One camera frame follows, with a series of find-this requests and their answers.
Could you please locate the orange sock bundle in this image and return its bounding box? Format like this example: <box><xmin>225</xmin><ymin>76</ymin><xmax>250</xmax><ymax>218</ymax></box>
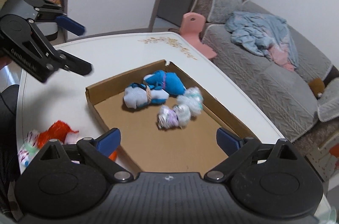
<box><xmin>38</xmin><ymin>120</ymin><xmax>121</xmax><ymax>161</ymax></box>

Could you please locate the white pink green sock bundle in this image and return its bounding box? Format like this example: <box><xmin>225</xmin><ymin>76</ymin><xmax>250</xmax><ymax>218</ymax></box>
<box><xmin>18</xmin><ymin>130</ymin><xmax>40</xmax><ymax>167</ymax></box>

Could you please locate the light blue sock bundle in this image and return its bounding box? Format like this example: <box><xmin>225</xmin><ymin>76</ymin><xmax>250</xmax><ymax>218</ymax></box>
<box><xmin>123</xmin><ymin>83</ymin><xmax>170</xmax><ymax>109</ymax></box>

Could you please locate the white purple sock bundle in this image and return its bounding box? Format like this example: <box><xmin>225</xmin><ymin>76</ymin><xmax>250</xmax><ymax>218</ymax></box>
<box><xmin>157</xmin><ymin>104</ymin><xmax>191</xmax><ymax>130</ymax></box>

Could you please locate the brown cardboard box tray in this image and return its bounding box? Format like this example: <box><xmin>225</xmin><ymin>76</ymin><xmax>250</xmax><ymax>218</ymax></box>
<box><xmin>85</xmin><ymin>60</ymin><xmax>252</xmax><ymax>174</ymax></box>

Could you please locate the white teal fuzzy sock bundle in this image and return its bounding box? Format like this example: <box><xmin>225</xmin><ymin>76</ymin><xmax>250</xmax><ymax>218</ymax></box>
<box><xmin>177</xmin><ymin>87</ymin><xmax>203</xmax><ymax>117</ymax></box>

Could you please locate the grey quilted sofa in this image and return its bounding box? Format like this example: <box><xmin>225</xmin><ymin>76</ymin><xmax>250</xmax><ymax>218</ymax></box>
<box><xmin>191</xmin><ymin>0</ymin><xmax>338</xmax><ymax>155</ymax></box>

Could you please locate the brown plush toy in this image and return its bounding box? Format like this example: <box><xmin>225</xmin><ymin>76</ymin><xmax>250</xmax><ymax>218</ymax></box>
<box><xmin>308</xmin><ymin>78</ymin><xmax>325</xmax><ymax>99</ymax></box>

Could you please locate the light blue crumpled blanket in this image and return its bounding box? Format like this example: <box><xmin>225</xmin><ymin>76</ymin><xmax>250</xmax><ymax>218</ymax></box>
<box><xmin>225</xmin><ymin>12</ymin><xmax>299</xmax><ymax>71</ymax></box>

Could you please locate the pink plastic chair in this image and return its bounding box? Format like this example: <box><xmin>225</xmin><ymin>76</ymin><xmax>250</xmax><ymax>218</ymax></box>
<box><xmin>179</xmin><ymin>12</ymin><xmax>217</xmax><ymax>60</ymax></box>

